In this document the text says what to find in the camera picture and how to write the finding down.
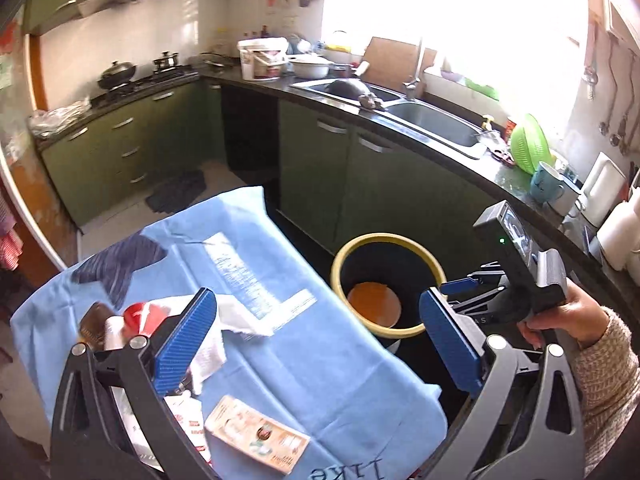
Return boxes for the orange wooden door frame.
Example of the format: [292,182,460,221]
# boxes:
[20,35,78,233]

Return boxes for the white tissue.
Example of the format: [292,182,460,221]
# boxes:
[150,294,276,338]

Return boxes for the hanging kitchen utensils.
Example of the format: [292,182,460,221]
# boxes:
[582,35,637,157]

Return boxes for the light blue mug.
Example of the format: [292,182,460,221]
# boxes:
[529,161,568,204]

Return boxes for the black gas stove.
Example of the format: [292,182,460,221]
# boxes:
[97,67,201,98]

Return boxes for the yellow rimmed dark bin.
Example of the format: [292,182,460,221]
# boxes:
[330,232,447,341]

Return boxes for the white door frame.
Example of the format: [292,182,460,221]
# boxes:
[0,130,68,273]

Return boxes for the person's right hand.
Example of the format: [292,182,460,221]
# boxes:
[517,277,613,351]

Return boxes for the green plastic basin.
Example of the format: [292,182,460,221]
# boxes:
[465,77,501,102]

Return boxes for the red striped cloth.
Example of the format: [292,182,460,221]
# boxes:
[0,220,23,271]

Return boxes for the white enamel pot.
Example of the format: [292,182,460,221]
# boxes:
[290,52,335,80]

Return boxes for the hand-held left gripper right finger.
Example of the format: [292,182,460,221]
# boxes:
[419,287,586,480]

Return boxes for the clear plastic bag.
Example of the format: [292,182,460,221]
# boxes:
[27,101,92,138]

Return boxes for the red packet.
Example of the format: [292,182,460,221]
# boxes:
[122,302,171,338]

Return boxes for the white container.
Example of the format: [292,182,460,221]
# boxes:
[596,200,640,271]

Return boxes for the person's right forearm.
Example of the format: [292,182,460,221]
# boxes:
[570,307,640,476]

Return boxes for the steel double sink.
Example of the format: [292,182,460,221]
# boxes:
[290,77,488,161]

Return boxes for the blue printed tablecloth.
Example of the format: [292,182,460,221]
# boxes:
[10,186,448,480]

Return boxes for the white printed packet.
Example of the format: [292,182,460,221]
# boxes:
[165,392,211,466]

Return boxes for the steel faucet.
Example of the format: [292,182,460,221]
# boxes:
[402,37,426,101]

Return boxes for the wooden cutting board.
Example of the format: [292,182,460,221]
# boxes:
[361,36,438,92]

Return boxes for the green base cabinets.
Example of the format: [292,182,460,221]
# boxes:
[40,82,501,261]

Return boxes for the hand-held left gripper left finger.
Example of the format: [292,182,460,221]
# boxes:
[50,287,221,480]

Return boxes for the small brown ribbed box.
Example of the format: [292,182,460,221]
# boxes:
[77,301,116,346]

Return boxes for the steel cooking pot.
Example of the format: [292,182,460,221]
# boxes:
[152,51,181,73]

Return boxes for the white plastic bucket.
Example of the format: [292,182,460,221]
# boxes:
[237,37,290,82]

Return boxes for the green plastic colander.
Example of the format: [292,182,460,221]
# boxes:
[509,112,551,176]

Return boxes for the black lidded wok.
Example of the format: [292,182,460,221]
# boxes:
[96,60,138,91]

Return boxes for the textured white paper towel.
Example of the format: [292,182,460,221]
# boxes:
[187,327,227,396]

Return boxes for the small black frying pan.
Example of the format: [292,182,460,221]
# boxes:
[202,52,237,70]

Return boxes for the white electric kettle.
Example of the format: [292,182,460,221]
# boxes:
[577,152,628,228]

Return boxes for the small dark floor mat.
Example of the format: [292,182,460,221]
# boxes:
[145,170,207,213]

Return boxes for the white pill bottle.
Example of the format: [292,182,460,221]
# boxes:
[102,315,126,351]

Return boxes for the steel cup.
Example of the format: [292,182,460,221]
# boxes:
[547,182,581,217]

